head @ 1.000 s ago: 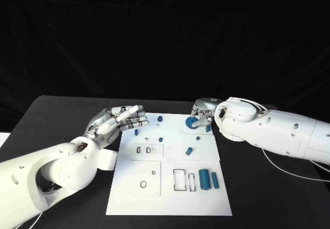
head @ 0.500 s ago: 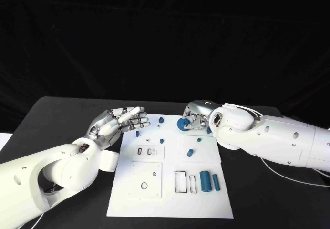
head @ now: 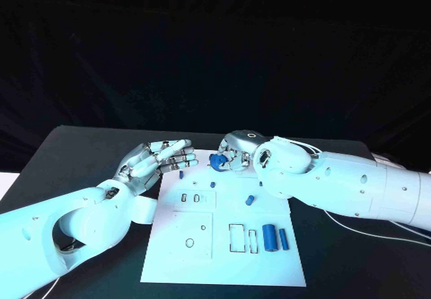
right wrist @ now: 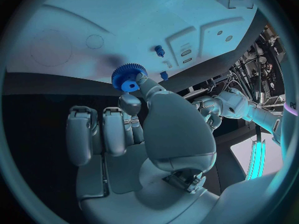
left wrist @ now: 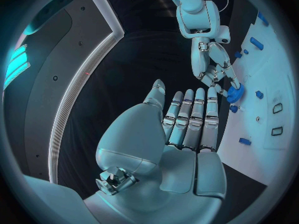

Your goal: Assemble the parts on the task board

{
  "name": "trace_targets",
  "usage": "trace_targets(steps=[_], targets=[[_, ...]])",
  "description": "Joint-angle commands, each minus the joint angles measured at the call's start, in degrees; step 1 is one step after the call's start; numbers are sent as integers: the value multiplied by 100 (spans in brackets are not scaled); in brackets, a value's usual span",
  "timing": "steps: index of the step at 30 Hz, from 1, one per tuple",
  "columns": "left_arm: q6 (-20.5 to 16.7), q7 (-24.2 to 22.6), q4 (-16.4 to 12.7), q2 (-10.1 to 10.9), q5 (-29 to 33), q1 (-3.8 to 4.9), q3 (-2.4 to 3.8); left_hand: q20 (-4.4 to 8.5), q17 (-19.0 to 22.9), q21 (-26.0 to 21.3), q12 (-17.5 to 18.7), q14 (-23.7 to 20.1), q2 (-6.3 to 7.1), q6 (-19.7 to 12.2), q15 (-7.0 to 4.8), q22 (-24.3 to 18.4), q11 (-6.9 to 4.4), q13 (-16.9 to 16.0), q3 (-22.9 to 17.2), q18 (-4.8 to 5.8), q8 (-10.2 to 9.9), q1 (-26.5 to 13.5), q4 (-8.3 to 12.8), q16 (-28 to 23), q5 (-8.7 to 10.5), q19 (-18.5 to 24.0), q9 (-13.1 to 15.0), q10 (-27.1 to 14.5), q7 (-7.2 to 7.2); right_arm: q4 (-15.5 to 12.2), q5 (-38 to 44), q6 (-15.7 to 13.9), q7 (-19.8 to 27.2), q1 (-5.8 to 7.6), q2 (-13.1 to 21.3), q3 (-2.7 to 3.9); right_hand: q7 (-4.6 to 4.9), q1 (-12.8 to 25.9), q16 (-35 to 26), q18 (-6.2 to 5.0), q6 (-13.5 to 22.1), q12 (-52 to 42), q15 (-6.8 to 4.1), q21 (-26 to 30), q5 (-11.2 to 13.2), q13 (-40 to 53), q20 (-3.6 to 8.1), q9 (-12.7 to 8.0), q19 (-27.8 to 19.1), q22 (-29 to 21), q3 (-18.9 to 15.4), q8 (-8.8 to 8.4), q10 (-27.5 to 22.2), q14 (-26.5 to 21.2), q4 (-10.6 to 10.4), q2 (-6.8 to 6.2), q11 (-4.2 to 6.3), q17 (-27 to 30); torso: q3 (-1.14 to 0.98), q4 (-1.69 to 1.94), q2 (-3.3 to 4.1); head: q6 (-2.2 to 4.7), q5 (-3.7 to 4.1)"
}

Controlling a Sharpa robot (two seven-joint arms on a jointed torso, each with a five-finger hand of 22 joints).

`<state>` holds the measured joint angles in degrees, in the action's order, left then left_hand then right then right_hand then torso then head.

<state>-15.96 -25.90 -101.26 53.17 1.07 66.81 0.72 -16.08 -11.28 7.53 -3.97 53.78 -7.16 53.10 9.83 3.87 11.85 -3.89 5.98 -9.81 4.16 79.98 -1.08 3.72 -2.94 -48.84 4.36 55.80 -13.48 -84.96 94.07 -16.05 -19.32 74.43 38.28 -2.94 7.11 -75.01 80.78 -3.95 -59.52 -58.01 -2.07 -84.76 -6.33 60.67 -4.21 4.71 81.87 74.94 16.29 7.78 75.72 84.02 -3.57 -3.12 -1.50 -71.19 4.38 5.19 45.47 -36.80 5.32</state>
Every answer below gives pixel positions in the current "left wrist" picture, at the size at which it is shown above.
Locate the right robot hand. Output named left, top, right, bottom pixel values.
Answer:
left=190, top=36, right=242, bottom=98

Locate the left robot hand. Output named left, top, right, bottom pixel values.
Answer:
left=83, top=79, right=228, bottom=224

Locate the blue gear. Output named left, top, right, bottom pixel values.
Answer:
left=226, top=83, right=245, bottom=104

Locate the white task board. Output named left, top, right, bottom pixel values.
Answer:
left=219, top=9, right=297, bottom=187

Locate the blue long cylinder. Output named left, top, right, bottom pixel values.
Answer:
left=257, top=11, right=270, bottom=26
left=249, top=36, right=264, bottom=51

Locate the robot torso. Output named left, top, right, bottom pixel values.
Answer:
left=3, top=0, right=126, bottom=185

